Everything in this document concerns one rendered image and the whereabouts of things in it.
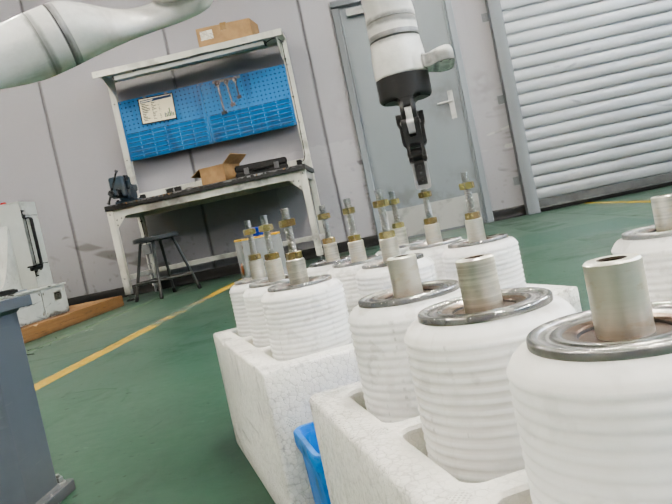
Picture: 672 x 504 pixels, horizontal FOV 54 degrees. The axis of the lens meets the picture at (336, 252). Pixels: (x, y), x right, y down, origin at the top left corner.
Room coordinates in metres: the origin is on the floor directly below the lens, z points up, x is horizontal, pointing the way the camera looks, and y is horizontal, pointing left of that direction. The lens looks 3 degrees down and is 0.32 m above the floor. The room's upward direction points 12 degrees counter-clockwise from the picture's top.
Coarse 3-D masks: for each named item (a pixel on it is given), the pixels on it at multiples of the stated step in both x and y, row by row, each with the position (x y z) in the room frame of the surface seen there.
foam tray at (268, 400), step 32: (576, 288) 0.78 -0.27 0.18; (224, 352) 0.93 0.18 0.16; (256, 352) 0.79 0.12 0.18; (320, 352) 0.71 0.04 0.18; (352, 352) 0.69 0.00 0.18; (224, 384) 1.02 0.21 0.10; (256, 384) 0.72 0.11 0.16; (288, 384) 0.67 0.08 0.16; (320, 384) 0.68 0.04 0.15; (256, 416) 0.77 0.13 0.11; (288, 416) 0.67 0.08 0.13; (256, 448) 0.82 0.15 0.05; (288, 448) 0.67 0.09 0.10; (288, 480) 0.67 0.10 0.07
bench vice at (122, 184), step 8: (120, 176) 5.10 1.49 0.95; (128, 176) 5.24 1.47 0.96; (112, 184) 4.99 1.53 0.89; (120, 184) 5.10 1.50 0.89; (128, 184) 5.20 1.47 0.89; (112, 192) 4.98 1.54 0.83; (120, 192) 5.08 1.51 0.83; (128, 192) 5.20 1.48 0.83; (136, 192) 5.32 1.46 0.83; (128, 200) 5.18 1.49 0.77
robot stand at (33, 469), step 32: (0, 320) 0.91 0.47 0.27; (0, 352) 0.89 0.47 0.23; (0, 384) 0.88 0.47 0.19; (32, 384) 0.95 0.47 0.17; (0, 416) 0.87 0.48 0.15; (32, 416) 0.93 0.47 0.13; (0, 448) 0.86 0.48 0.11; (32, 448) 0.91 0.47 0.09; (0, 480) 0.86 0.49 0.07; (32, 480) 0.90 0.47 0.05; (64, 480) 0.97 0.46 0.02
